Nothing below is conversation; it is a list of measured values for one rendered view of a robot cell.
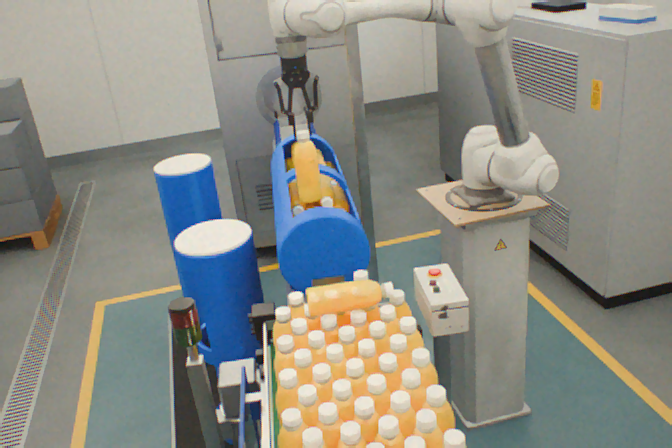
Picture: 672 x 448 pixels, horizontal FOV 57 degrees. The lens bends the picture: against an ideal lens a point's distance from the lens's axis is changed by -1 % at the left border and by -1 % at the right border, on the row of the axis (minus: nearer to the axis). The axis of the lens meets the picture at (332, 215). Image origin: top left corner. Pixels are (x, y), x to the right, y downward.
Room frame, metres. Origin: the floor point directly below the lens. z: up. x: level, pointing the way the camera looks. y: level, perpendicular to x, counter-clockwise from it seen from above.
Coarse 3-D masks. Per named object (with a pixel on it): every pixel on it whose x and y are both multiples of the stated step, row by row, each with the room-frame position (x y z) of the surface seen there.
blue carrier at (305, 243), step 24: (288, 144) 2.55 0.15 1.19; (336, 168) 2.50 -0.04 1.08; (288, 192) 1.98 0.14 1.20; (288, 216) 1.79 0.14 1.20; (312, 216) 1.70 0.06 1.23; (336, 216) 1.70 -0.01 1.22; (288, 240) 1.69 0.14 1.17; (312, 240) 1.69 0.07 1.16; (336, 240) 1.70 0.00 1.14; (360, 240) 1.70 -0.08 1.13; (288, 264) 1.69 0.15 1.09; (312, 264) 1.69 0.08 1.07; (336, 264) 1.69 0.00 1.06; (360, 264) 1.70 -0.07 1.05
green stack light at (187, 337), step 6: (198, 324) 1.23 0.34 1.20; (174, 330) 1.22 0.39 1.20; (180, 330) 1.21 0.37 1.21; (186, 330) 1.21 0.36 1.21; (192, 330) 1.21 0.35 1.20; (198, 330) 1.23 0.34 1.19; (180, 336) 1.21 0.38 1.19; (186, 336) 1.21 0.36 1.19; (192, 336) 1.21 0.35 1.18; (198, 336) 1.22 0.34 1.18; (180, 342) 1.21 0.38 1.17; (186, 342) 1.21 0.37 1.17; (192, 342) 1.21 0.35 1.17; (198, 342) 1.22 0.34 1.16
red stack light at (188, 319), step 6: (186, 312) 1.21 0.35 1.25; (192, 312) 1.22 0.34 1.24; (174, 318) 1.21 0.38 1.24; (180, 318) 1.21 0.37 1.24; (186, 318) 1.21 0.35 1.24; (192, 318) 1.22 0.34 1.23; (198, 318) 1.24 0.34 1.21; (174, 324) 1.21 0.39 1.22; (180, 324) 1.21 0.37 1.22; (186, 324) 1.21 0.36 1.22; (192, 324) 1.21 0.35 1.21
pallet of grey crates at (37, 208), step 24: (0, 96) 4.78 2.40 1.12; (24, 96) 5.10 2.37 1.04; (0, 120) 4.77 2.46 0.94; (24, 120) 4.85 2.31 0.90; (0, 144) 4.39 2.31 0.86; (24, 144) 4.64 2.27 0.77; (0, 168) 4.38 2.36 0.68; (24, 168) 4.45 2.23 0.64; (48, 168) 5.15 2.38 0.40; (0, 192) 4.37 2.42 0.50; (24, 192) 4.41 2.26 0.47; (48, 192) 4.92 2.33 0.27; (0, 216) 4.36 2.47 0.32; (24, 216) 4.39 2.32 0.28; (48, 216) 4.68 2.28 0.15; (0, 240) 4.34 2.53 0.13; (48, 240) 4.45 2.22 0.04
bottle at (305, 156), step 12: (300, 144) 1.79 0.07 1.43; (312, 144) 1.80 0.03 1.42; (300, 156) 1.78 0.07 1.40; (312, 156) 1.78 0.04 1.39; (300, 168) 1.78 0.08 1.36; (312, 168) 1.78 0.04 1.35; (300, 180) 1.78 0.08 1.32; (312, 180) 1.78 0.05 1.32; (300, 192) 1.79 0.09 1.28; (312, 192) 1.77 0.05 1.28
